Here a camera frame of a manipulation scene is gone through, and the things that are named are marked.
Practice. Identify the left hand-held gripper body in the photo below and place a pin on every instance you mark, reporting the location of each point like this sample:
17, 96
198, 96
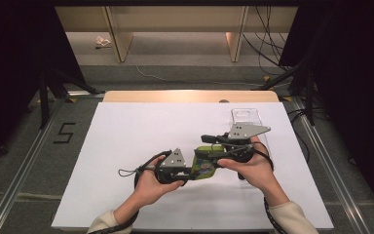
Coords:
174, 161

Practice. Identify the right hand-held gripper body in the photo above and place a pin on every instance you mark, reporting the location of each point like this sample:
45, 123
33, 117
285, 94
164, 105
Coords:
243, 131

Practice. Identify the green snack packet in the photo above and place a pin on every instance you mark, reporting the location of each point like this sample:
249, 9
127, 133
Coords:
204, 167

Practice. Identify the clear plastic tray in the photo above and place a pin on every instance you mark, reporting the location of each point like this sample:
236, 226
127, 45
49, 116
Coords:
244, 115

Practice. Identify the person's left hand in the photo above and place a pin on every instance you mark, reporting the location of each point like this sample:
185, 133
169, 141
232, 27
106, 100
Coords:
149, 191

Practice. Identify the person's right hand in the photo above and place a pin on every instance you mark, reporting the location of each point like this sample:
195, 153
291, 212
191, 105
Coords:
256, 172

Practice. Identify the white table board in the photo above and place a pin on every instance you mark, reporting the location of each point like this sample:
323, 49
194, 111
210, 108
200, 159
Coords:
142, 130

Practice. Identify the light wooden table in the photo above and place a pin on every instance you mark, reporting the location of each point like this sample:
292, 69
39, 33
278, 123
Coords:
188, 96

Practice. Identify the yellow tape piece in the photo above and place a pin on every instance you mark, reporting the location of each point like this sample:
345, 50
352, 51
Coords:
286, 98
266, 78
71, 100

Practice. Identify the black metal stand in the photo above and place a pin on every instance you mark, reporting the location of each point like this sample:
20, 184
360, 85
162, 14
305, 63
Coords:
47, 94
302, 84

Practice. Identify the black curtain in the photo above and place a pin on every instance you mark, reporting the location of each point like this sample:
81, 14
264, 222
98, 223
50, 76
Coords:
13, 65
357, 81

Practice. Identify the crumpled white paper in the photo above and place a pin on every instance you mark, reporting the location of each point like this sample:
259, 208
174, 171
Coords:
102, 41

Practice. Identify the aluminium floor rail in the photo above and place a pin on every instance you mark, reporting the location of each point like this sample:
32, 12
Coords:
334, 175
16, 185

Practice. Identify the light wooden desk frame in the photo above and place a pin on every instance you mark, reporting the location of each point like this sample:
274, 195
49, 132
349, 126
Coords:
175, 19

